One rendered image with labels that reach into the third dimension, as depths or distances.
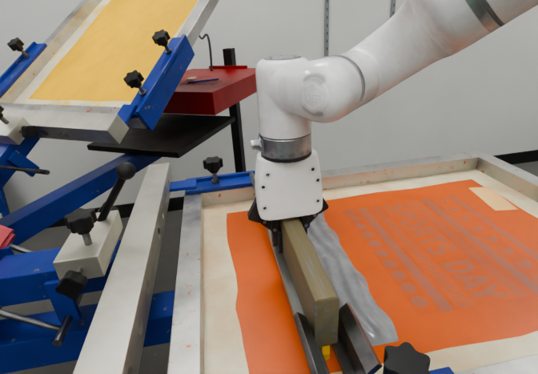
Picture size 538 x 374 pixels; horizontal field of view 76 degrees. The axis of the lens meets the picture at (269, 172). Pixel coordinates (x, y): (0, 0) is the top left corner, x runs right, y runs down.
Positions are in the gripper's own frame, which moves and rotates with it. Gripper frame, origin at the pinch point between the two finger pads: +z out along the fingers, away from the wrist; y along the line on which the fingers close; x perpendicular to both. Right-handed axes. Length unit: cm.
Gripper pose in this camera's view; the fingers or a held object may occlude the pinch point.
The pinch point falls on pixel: (289, 236)
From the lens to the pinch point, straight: 58.7
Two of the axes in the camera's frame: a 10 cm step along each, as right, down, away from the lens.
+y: 9.8, -1.2, 1.4
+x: -1.8, -4.0, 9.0
